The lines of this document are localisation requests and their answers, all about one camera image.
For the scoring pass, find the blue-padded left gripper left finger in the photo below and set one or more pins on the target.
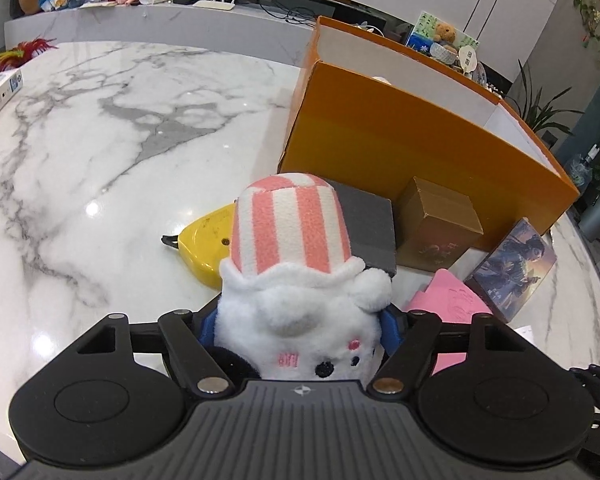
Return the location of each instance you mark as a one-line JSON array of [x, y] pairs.
[[188, 362]]

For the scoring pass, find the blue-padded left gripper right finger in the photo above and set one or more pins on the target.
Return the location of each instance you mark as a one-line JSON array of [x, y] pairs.
[[408, 339]]

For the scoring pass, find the pink felt pouch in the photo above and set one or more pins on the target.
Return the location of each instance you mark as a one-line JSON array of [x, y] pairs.
[[449, 298]]

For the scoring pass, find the illustrated card game box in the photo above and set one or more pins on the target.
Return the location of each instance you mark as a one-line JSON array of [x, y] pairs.
[[506, 279]]

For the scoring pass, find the white plush pink striped hat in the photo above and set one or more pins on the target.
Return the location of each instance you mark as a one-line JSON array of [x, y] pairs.
[[296, 304]]

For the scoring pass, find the yellow tape measure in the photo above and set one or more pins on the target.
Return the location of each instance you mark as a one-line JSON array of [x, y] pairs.
[[204, 243]]

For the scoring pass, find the gold cardboard box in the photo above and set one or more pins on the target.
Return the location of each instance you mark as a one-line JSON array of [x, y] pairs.
[[435, 226]]

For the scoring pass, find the dark grey flat box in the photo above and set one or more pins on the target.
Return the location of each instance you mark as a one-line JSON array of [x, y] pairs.
[[370, 225]]

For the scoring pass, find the grey trash bin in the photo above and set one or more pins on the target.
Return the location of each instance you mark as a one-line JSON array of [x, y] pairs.
[[589, 224]]

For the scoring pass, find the orange cardboard storage box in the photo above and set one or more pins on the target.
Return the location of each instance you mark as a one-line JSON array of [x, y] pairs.
[[372, 114]]

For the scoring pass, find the water jug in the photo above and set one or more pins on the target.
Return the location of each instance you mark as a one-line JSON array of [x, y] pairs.
[[580, 168]]

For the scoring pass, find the potted green plant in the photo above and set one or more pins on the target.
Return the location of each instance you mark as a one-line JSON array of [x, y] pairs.
[[539, 114]]

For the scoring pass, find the brown teddy bear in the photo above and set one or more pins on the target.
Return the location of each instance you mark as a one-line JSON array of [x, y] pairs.
[[444, 33]]

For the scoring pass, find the white tv console cabinet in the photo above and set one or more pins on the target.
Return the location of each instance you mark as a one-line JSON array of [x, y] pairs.
[[244, 30]]

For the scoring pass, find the red yellow feather toy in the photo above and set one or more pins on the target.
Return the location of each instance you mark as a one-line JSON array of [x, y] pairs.
[[23, 53]]

